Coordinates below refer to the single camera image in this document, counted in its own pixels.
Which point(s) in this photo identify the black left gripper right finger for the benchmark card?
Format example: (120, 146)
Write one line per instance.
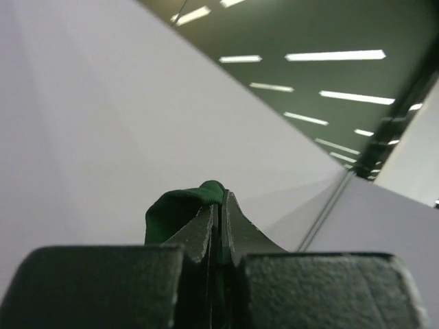
(266, 286)

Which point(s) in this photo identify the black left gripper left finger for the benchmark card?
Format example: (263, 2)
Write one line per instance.
(129, 286)

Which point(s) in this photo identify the white and green t shirt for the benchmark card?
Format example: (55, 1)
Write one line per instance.
(175, 209)

